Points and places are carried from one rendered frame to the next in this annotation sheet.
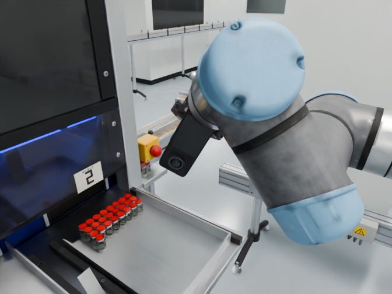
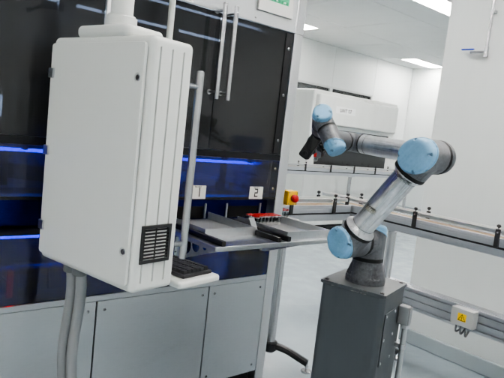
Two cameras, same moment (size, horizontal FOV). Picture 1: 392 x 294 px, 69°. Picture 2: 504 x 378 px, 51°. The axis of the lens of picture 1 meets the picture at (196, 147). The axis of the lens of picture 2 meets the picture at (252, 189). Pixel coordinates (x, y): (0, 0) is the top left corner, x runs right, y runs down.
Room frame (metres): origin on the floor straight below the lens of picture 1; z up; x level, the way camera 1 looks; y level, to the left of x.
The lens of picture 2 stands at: (-1.79, -0.33, 1.32)
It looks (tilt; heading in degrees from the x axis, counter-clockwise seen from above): 6 degrees down; 15
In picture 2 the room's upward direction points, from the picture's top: 6 degrees clockwise
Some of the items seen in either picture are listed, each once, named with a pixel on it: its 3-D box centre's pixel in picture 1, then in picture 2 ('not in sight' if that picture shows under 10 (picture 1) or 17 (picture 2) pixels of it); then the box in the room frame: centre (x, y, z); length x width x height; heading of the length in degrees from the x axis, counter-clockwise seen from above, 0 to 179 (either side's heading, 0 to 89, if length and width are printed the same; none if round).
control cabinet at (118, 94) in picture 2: not in sight; (111, 152); (-0.26, 0.55, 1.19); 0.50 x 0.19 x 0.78; 67
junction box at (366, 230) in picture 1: (360, 228); (463, 317); (1.02, -0.77, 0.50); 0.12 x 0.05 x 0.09; 56
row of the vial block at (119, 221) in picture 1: (118, 222); (266, 220); (0.61, 0.21, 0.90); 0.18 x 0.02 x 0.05; 145
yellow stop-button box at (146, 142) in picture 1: (145, 147); (288, 196); (0.88, 0.18, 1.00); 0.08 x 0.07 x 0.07; 56
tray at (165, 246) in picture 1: (148, 241); (282, 226); (0.55, 0.12, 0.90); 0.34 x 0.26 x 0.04; 55
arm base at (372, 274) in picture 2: not in sight; (366, 268); (0.26, -0.28, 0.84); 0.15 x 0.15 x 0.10
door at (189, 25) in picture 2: not in sight; (168, 73); (0.23, 0.60, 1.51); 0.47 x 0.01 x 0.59; 146
